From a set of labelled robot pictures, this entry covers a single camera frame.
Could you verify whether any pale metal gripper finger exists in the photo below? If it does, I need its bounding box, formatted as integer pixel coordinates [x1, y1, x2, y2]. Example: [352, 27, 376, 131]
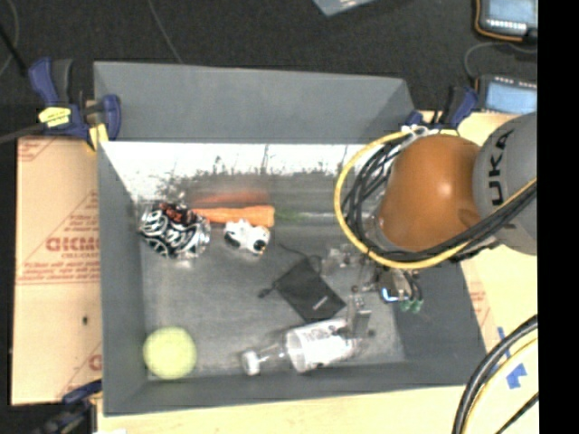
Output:
[346, 293, 373, 337]
[326, 247, 363, 270]

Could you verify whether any clear plastic bottle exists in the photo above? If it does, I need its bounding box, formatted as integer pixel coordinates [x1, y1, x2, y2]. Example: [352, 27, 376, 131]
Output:
[240, 318, 364, 376]

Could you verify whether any white and black toy animal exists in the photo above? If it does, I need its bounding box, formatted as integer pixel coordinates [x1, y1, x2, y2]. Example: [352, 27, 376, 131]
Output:
[223, 219, 271, 257]

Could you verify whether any orange toy carrot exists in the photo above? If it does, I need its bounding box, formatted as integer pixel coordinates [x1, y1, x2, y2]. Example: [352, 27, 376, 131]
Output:
[191, 204, 311, 228]

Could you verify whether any grey metal bin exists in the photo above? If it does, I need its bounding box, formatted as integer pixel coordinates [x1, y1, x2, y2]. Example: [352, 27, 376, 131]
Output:
[92, 61, 488, 415]

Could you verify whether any yellow-green tennis ball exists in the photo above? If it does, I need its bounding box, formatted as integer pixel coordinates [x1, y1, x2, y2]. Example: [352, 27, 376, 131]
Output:
[142, 325, 198, 380]

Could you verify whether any black drawstring pouch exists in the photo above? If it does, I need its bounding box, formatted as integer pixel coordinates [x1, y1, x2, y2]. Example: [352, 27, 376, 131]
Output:
[258, 255, 347, 323]

